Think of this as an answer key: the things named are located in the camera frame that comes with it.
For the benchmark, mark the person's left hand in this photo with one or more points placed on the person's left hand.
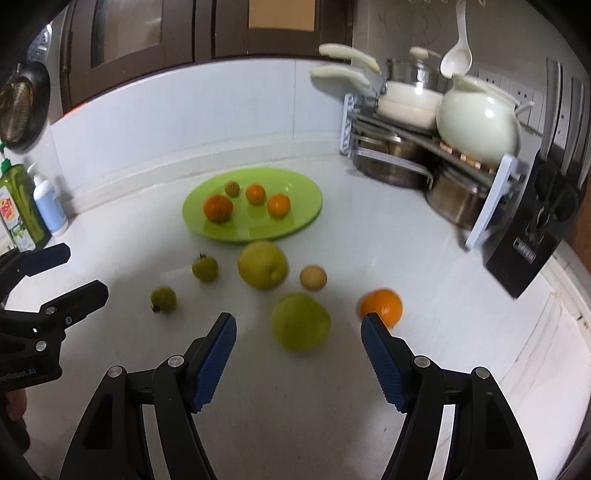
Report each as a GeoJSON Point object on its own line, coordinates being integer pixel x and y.
{"type": "Point", "coordinates": [16, 404]}

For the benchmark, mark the large steel pot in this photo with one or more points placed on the large steel pot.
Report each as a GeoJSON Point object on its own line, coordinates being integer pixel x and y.
{"type": "Point", "coordinates": [390, 162]}

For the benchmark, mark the small green fruit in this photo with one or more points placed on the small green fruit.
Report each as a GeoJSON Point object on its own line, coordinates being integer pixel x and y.
{"type": "Point", "coordinates": [163, 300]}

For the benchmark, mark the green plate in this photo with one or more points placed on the green plate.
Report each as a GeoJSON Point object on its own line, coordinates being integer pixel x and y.
{"type": "Point", "coordinates": [249, 222]}

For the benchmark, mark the large dark orange tangerine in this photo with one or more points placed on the large dark orange tangerine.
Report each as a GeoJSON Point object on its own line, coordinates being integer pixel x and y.
{"type": "Point", "coordinates": [218, 209]}

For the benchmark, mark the small steel pot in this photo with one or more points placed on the small steel pot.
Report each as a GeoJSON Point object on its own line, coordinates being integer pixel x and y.
{"type": "Point", "coordinates": [457, 198]}

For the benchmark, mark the black round strainer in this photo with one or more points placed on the black round strainer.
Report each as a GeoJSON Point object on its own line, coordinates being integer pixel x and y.
{"type": "Point", "coordinates": [25, 102]}

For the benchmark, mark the orange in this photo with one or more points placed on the orange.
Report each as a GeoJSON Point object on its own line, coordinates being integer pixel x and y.
{"type": "Point", "coordinates": [278, 205]}

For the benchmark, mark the small tan round fruit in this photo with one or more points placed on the small tan round fruit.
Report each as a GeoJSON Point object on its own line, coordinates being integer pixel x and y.
{"type": "Point", "coordinates": [313, 277]}

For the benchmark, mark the orange mandarin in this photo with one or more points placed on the orange mandarin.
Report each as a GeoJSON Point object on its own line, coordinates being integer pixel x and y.
{"type": "Point", "coordinates": [386, 303]}

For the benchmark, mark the small orange tangerine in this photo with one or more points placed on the small orange tangerine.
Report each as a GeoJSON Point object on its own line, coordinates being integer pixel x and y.
{"type": "Point", "coordinates": [255, 194]}

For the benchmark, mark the white ladle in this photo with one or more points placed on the white ladle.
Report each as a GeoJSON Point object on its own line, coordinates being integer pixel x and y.
{"type": "Point", "coordinates": [458, 60]}

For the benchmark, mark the white ceramic pot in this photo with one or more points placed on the white ceramic pot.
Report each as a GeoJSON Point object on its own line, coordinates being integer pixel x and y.
{"type": "Point", "coordinates": [481, 120]}

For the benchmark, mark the green tomato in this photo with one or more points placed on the green tomato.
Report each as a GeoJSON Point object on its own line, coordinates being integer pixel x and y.
{"type": "Point", "coordinates": [205, 268]}

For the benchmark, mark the green dish soap bottle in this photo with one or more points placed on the green dish soap bottle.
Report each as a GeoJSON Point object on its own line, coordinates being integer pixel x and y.
{"type": "Point", "coordinates": [19, 212]}

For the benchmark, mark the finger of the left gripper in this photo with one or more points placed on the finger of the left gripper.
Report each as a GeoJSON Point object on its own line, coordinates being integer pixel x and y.
{"type": "Point", "coordinates": [75, 305]}
{"type": "Point", "coordinates": [33, 263]}

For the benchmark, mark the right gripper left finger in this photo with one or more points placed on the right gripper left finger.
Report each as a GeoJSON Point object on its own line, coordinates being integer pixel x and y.
{"type": "Point", "coordinates": [110, 441]}

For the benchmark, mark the white metal pot rack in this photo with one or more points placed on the white metal pot rack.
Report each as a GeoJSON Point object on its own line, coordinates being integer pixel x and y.
{"type": "Point", "coordinates": [505, 182]}

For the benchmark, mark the black knife block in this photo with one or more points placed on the black knife block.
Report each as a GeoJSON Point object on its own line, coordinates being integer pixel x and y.
{"type": "Point", "coordinates": [554, 189]}

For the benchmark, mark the green apple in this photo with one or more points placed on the green apple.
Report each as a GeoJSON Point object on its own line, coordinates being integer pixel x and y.
{"type": "Point", "coordinates": [299, 323]}

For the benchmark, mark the brown round fruit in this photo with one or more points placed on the brown round fruit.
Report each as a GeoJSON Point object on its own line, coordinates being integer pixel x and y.
{"type": "Point", "coordinates": [232, 189]}

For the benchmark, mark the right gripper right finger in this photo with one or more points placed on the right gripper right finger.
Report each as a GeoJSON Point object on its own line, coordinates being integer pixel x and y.
{"type": "Point", "coordinates": [486, 443]}

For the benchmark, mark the steel lidded pot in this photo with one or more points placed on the steel lidded pot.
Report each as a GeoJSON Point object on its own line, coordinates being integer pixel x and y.
{"type": "Point", "coordinates": [417, 71]}

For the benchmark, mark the cream frying pan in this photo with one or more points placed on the cream frying pan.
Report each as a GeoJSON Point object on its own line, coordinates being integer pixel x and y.
{"type": "Point", "coordinates": [412, 105]}

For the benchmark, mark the yellow pear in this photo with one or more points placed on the yellow pear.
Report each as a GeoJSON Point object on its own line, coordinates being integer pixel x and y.
{"type": "Point", "coordinates": [262, 265]}

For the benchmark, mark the blue white bottle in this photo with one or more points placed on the blue white bottle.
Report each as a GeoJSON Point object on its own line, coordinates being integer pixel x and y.
{"type": "Point", "coordinates": [47, 202]}

